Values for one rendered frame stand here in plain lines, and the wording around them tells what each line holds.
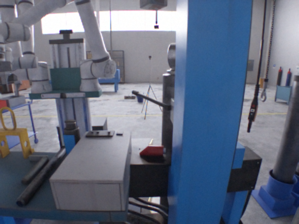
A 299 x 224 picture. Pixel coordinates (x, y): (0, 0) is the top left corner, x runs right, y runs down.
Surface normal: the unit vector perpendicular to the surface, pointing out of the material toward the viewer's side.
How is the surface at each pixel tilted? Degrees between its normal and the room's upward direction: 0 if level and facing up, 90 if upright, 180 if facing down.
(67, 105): 90
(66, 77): 90
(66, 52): 90
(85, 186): 90
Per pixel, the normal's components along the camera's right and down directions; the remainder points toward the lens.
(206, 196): 0.04, 0.27
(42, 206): 0.00, -0.96
